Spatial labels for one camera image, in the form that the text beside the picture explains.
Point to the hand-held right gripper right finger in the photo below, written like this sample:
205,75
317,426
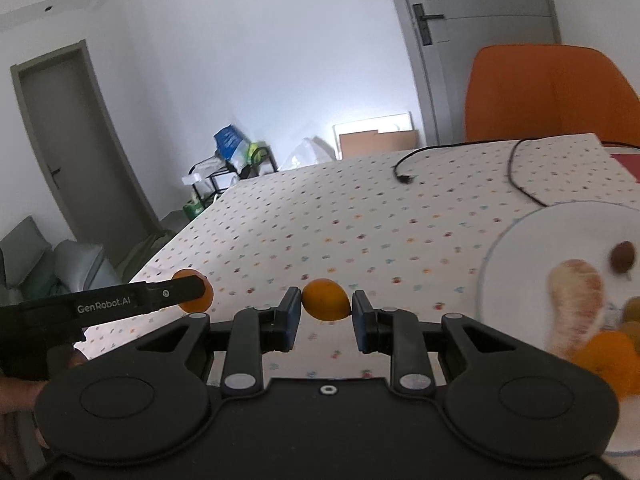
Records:
362,322

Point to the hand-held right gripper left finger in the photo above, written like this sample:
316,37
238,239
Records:
291,322

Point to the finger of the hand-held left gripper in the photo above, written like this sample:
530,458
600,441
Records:
175,292

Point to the small orange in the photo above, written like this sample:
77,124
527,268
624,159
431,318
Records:
209,295

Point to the white plate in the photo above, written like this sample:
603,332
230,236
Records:
540,240

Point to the brown round fruit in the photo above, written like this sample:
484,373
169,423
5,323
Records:
622,257

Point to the yellow-green round fruit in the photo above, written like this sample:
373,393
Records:
632,310

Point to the person's left hand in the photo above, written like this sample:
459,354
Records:
22,394

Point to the grey sofa cushion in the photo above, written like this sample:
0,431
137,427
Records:
22,255
82,267

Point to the green blanket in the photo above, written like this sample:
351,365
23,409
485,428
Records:
147,252

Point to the green bag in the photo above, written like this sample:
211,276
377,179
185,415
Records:
192,206

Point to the white box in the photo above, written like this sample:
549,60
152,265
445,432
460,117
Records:
196,178

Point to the black shoe rack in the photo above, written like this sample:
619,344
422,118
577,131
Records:
215,182

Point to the blue bag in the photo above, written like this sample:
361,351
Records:
229,142

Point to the green packet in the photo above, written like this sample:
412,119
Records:
256,150

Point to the clear plastic bag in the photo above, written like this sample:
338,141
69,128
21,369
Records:
307,155

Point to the cardboard sheet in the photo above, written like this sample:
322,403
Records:
377,144

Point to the dark green fruit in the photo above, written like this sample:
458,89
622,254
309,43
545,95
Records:
631,335

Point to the orange chair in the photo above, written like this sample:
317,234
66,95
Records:
545,95

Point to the red mat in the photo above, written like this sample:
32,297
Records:
629,165

